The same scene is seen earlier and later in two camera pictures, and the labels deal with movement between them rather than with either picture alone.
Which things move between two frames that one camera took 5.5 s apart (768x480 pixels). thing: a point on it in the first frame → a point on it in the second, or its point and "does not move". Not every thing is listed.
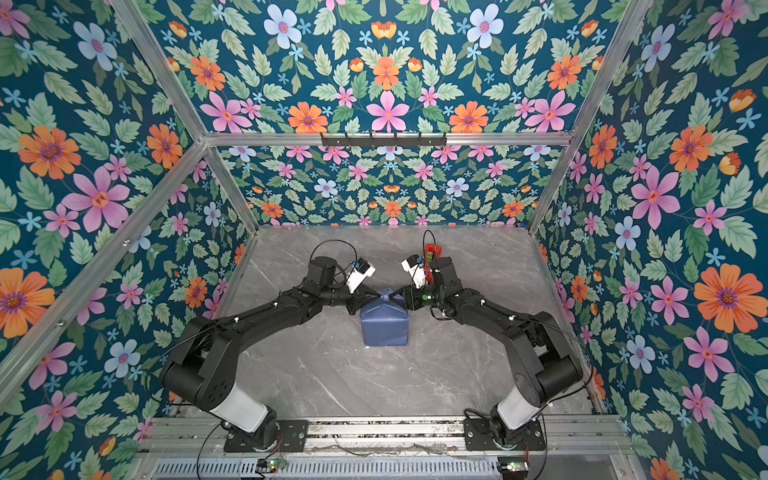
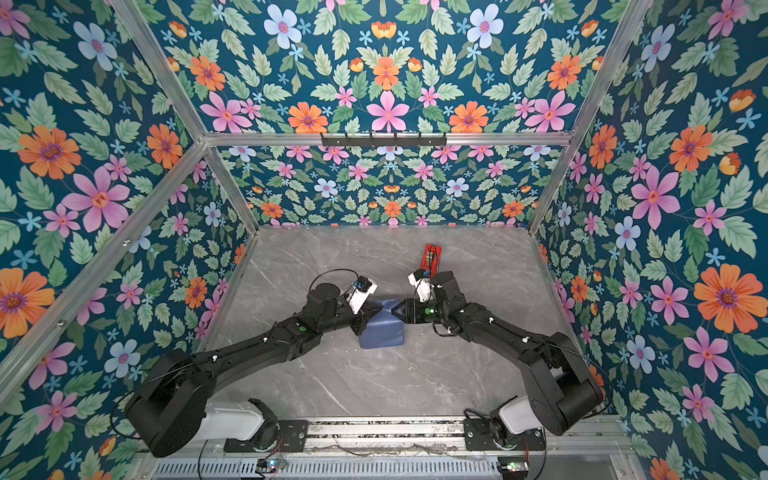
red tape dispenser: (432, 252) does not move
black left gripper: (359, 298) → (365, 314)
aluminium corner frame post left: (139, 27) does not move
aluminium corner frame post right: (633, 19) does not move
